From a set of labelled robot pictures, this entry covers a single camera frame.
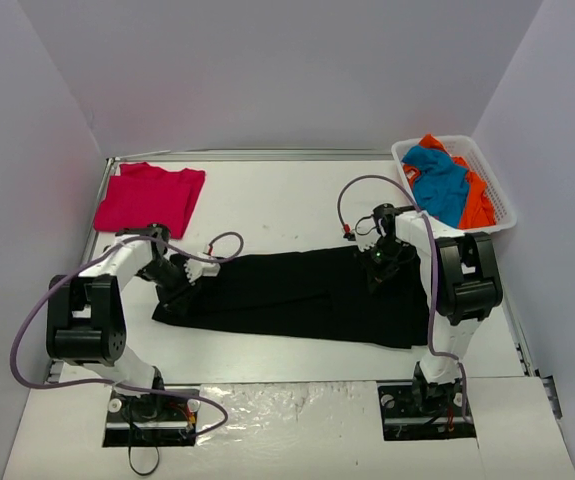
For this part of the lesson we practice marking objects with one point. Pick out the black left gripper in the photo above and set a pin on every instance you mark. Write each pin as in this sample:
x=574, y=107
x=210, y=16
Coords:
x=178, y=291

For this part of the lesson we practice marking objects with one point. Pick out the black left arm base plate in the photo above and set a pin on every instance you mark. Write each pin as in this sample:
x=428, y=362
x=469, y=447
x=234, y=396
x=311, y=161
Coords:
x=150, y=421

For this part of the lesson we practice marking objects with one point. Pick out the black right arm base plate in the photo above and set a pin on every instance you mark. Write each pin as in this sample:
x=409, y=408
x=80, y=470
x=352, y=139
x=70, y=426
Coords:
x=403, y=419

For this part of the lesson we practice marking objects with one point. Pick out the blue t-shirt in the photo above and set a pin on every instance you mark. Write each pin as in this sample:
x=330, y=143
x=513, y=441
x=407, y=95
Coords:
x=438, y=184

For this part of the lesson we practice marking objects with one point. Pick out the white plastic basket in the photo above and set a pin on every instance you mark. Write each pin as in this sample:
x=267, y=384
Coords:
x=466, y=147

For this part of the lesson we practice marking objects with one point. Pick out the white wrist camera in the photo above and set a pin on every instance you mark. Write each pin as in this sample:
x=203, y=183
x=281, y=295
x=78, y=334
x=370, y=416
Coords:
x=199, y=266
x=367, y=240

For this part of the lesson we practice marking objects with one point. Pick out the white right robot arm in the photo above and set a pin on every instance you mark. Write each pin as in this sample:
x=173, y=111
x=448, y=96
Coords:
x=459, y=274

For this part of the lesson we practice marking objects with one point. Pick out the orange t-shirt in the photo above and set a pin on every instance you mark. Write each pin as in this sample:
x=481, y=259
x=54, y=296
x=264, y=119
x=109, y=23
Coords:
x=479, y=211

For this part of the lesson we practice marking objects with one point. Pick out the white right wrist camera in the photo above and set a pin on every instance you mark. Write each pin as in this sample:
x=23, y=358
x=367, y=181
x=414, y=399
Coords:
x=367, y=240

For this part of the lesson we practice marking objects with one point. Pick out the black t-shirt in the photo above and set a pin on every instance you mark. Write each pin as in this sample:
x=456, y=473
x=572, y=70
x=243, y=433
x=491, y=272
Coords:
x=320, y=294

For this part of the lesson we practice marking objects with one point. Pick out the red folded t-shirt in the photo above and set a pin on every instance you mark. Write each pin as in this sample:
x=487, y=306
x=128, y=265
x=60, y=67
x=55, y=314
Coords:
x=142, y=194

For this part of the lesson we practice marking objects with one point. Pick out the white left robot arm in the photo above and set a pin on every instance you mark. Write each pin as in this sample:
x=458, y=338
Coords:
x=85, y=317

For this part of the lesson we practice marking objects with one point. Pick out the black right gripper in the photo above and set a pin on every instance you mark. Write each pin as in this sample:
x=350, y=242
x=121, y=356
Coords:
x=381, y=272

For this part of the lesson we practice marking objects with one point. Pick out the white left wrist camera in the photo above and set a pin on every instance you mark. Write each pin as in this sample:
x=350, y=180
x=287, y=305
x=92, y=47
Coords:
x=199, y=266

